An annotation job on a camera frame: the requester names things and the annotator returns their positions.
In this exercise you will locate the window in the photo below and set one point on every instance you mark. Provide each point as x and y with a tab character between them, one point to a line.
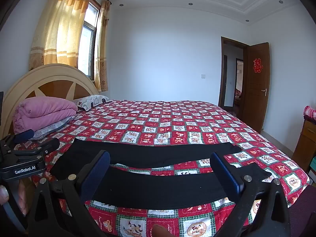
87	37

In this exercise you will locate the red checked cloth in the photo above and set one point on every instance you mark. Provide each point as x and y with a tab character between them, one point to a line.
310	112

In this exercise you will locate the dark maroon chair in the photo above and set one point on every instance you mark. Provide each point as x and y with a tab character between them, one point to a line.
303	214

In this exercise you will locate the person's left hand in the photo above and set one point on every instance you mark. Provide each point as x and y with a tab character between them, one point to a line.
23	197

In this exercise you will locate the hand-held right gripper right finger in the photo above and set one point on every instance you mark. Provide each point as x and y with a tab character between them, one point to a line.
226	175

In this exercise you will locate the red printed bedspread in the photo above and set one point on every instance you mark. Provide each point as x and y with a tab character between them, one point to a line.
160	128

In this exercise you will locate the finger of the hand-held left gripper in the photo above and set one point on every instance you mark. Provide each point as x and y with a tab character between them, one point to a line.
50	145
24	136

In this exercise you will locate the red paper door decoration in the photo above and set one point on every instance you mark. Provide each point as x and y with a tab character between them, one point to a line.
258	66

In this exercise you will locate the white patterned pillow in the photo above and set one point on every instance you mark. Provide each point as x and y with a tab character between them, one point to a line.
90	101

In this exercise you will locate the wide yellow curtain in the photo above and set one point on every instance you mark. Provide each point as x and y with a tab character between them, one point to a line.
56	29

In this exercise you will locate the teal object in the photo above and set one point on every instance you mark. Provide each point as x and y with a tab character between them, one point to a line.
313	167

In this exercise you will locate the folded pink quilt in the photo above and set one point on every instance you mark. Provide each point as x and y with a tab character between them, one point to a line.
42	111

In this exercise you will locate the black pants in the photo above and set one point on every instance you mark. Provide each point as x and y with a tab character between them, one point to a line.
153	187

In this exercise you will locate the wooden cabinet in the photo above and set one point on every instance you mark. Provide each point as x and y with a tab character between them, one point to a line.
306	143

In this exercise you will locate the grey patterned pillow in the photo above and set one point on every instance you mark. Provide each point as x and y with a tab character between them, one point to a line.
51	128

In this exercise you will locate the narrow yellow curtain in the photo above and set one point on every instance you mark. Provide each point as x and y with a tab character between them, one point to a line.
102	54

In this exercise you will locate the cream wooden headboard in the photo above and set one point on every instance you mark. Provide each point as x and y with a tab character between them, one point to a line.
49	74

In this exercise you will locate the brown door frame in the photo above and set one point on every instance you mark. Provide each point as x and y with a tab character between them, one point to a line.
222	79

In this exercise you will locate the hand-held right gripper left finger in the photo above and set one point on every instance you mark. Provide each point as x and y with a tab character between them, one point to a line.
98	171

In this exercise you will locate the person's right hand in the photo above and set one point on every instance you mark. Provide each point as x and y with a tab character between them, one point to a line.
160	231

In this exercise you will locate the brown wooden door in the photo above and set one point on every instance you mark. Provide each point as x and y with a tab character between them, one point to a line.
256	98

